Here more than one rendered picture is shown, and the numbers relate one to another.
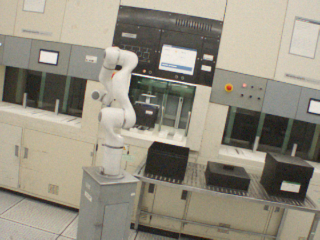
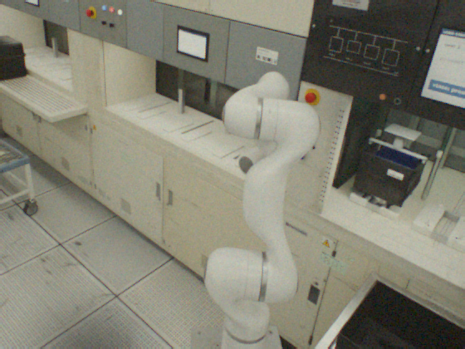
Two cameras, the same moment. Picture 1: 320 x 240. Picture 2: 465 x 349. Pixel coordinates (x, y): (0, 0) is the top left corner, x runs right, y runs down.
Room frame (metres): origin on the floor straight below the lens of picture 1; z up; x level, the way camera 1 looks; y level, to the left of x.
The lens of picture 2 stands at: (1.12, -0.04, 1.87)
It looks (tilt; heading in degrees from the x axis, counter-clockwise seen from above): 27 degrees down; 34
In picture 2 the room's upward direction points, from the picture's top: 5 degrees clockwise
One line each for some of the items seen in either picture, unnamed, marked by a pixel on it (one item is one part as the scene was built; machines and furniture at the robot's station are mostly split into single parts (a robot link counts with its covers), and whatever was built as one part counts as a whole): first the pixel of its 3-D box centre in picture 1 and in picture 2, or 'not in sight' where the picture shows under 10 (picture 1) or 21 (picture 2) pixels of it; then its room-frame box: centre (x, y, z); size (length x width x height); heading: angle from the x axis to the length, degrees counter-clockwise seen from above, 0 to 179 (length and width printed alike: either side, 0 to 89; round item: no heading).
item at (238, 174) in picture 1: (227, 174); not in sight; (2.05, -0.51, 0.83); 0.29 x 0.29 x 0.13; 88
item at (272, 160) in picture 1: (285, 175); not in sight; (2.04, -0.95, 0.89); 0.29 x 0.29 x 0.25; 89
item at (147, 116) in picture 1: (146, 111); (392, 164); (2.80, 0.19, 1.06); 0.24 x 0.20 x 0.32; 85
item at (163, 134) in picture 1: (171, 135); (446, 225); (2.77, -0.08, 0.89); 0.22 x 0.21 x 0.04; 175
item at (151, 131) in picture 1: (142, 129); (381, 197); (2.80, 0.19, 0.89); 0.22 x 0.21 x 0.04; 175
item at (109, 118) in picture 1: (111, 127); (238, 290); (1.79, 0.31, 1.07); 0.19 x 0.12 x 0.24; 121
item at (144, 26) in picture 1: (156, 120); (418, 179); (2.91, 0.08, 0.98); 0.95 x 0.88 x 1.95; 175
